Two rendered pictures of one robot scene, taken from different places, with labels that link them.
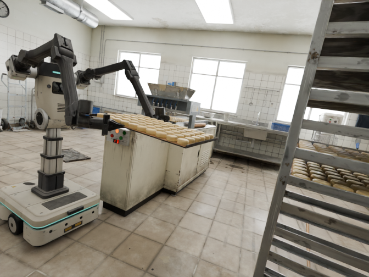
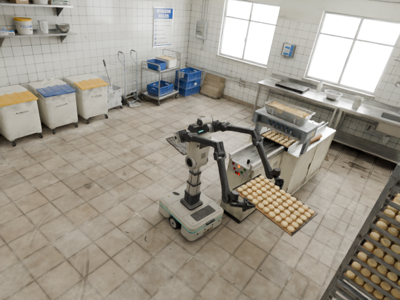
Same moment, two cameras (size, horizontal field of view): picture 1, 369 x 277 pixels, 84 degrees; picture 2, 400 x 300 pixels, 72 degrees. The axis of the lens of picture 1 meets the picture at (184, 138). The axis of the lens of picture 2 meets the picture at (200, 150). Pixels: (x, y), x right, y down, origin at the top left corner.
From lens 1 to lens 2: 1.56 m
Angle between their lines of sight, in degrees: 26
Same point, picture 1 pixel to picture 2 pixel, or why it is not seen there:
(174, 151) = (284, 171)
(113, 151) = (234, 178)
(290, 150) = (343, 266)
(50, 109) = (197, 158)
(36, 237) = (190, 237)
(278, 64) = not seen: outside the picture
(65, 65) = (221, 164)
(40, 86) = (191, 144)
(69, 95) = (224, 185)
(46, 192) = (191, 206)
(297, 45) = not seen: outside the picture
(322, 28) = (365, 227)
